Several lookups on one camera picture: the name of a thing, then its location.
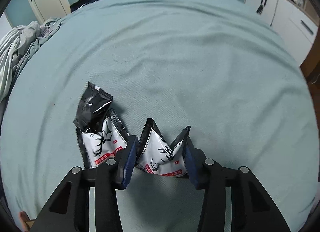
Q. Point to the brown cardboard box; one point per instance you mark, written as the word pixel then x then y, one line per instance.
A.
pixel 29 224

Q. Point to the black white deer snack packet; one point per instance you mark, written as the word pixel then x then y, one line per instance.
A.
pixel 155 156
pixel 99 146

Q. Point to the white cabinet with black handles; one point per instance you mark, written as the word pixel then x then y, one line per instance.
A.
pixel 296 29

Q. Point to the black snack packet back side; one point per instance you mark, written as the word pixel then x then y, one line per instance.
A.
pixel 92 108

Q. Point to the teal bed sheet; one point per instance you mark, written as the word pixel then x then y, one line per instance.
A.
pixel 212 65

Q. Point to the brown wooden furniture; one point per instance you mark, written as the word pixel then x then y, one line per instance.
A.
pixel 310 70

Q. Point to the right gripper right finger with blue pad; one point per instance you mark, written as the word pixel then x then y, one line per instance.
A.
pixel 252 208

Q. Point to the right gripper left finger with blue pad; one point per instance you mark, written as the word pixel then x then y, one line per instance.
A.
pixel 67 207

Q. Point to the grey crumpled blanket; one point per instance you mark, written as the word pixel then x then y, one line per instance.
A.
pixel 19 45

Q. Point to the person's hand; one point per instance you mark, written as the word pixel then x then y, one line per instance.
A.
pixel 24 218

